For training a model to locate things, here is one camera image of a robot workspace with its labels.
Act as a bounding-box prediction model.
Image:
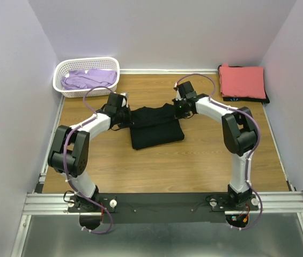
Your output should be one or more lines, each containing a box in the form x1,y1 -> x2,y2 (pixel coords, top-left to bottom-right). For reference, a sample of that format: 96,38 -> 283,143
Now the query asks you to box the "black t shirt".
130,103 -> 184,150
217,65 -> 271,104

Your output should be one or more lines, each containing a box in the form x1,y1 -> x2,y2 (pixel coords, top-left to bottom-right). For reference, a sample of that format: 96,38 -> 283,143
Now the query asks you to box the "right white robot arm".
173,81 -> 260,210

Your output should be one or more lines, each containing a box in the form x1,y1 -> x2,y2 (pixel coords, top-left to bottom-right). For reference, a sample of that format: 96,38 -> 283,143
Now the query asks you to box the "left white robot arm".
47,93 -> 132,211

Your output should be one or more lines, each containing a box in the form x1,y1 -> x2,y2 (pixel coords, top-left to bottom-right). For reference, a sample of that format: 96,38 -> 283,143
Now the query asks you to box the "purple t shirt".
61,69 -> 117,90

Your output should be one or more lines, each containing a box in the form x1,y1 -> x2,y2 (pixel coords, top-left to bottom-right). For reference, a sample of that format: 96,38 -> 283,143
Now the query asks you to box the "white plastic laundry basket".
53,57 -> 120,98

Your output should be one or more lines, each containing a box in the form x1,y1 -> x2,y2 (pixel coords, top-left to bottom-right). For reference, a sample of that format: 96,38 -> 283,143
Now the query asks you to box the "folded red t shirt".
218,63 -> 266,100

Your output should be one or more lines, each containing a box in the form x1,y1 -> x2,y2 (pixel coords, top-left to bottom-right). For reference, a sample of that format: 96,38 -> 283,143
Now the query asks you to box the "folded black t shirt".
217,65 -> 271,104

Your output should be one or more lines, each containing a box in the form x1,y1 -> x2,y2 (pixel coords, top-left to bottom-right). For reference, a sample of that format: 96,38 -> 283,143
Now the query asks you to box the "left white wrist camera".
121,92 -> 128,107

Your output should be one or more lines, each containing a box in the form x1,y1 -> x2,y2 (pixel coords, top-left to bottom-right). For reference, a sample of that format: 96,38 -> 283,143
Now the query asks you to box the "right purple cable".
174,74 -> 263,193

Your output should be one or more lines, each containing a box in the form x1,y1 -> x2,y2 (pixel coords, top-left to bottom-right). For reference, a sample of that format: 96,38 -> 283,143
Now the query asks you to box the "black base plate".
64,192 -> 260,229

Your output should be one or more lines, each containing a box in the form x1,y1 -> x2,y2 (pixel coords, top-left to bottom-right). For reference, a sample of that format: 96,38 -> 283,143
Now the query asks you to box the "aluminium frame rail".
22,191 -> 71,215

